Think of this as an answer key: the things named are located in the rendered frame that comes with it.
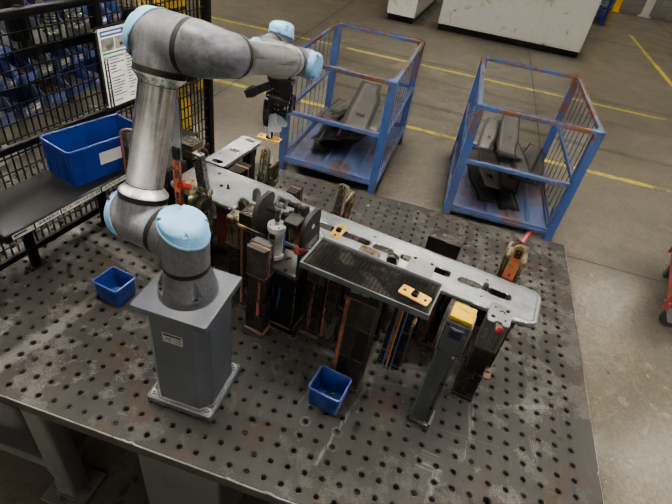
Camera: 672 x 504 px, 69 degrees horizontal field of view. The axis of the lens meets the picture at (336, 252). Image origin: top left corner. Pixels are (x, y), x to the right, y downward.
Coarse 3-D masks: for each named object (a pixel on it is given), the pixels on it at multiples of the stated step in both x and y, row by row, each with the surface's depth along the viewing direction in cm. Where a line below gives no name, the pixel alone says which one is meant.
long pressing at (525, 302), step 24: (192, 168) 192; (216, 168) 194; (216, 192) 180; (240, 192) 183; (264, 192) 185; (336, 216) 179; (336, 240) 167; (384, 240) 171; (456, 264) 166; (456, 288) 156; (480, 288) 157; (504, 288) 159; (528, 288) 161; (528, 312) 151
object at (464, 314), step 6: (456, 306) 125; (462, 306) 126; (468, 306) 126; (456, 312) 124; (462, 312) 124; (468, 312) 124; (474, 312) 125; (450, 318) 123; (456, 318) 122; (462, 318) 122; (468, 318) 123; (474, 318) 123; (468, 324) 122
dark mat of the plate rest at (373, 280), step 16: (320, 256) 134; (336, 256) 135; (352, 256) 136; (336, 272) 130; (352, 272) 130; (368, 272) 131; (384, 272) 132; (400, 272) 133; (368, 288) 126; (384, 288) 127; (416, 288) 129; (432, 288) 130; (416, 304) 124
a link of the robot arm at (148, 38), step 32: (128, 32) 100; (160, 32) 98; (160, 64) 101; (160, 96) 105; (160, 128) 108; (128, 160) 112; (160, 160) 112; (128, 192) 112; (160, 192) 115; (128, 224) 113
